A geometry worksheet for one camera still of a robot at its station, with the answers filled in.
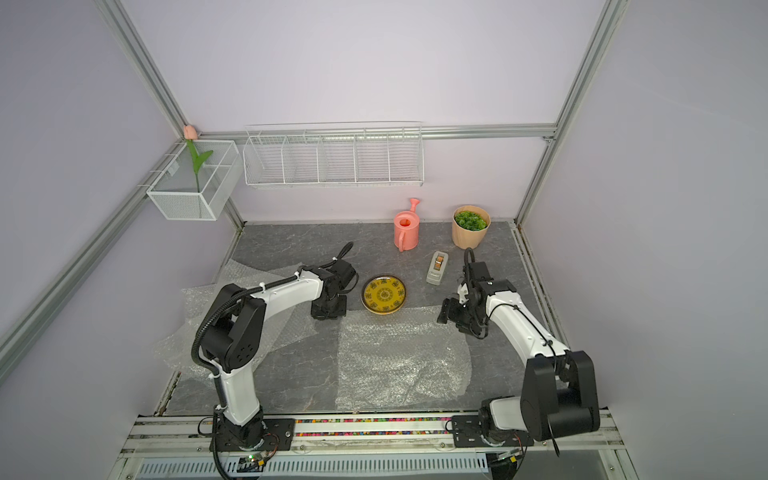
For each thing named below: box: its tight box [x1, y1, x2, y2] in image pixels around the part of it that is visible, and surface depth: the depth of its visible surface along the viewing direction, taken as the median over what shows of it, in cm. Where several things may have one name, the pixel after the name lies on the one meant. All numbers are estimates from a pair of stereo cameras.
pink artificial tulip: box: [183, 124, 213, 193], surface depth 92 cm
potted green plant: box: [452, 205, 492, 250], surface depth 107 cm
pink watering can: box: [394, 198, 420, 252], surface depth 108 cm
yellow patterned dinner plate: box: [360, 275, 407, 315], surface depth 100 cm
